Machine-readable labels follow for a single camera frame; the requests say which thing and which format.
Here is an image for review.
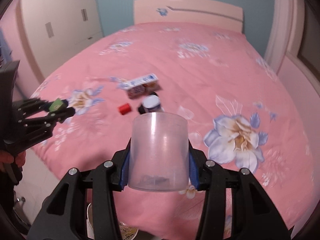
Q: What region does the dark green cube block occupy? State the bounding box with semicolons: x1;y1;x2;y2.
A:
48;99;66;112

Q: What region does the cream wardrobe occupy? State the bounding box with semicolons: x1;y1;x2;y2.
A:
18;0;103;81

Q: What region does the person's left hand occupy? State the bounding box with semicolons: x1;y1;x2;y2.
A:
0;151;26;172

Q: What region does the red toy block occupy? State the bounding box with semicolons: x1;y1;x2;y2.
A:
118;103;132;115

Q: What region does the white paper trash bucket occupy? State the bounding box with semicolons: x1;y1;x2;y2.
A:
86;202;139;240

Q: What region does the clear plastic cup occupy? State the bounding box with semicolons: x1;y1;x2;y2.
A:
128;112;189;192

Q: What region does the long white milk carton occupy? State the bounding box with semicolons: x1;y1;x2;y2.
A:
122;73;159;99

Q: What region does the white window frame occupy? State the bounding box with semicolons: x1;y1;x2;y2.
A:
264;0;319;92

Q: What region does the pink wooden headboard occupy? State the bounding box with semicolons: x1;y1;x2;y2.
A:
133;0;244;33

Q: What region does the white blue round can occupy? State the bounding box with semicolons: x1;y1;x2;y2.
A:
142;95;164;113

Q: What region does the pink floral bed quilt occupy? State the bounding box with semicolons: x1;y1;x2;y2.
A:
30;22;315;239

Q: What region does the blue hanging cloth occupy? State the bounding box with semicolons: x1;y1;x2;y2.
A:
0;29;12;64

